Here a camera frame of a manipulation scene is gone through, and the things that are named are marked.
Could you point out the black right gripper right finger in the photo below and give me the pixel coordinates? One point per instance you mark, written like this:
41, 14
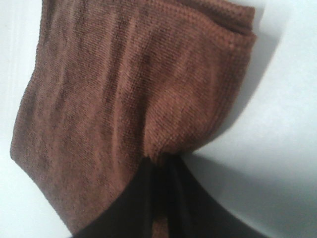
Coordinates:
191, 212

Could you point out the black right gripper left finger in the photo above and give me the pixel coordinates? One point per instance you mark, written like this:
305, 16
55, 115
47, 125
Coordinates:
130, 215

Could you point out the brown towel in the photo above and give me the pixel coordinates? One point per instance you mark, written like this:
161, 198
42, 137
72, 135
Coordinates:
116, 81

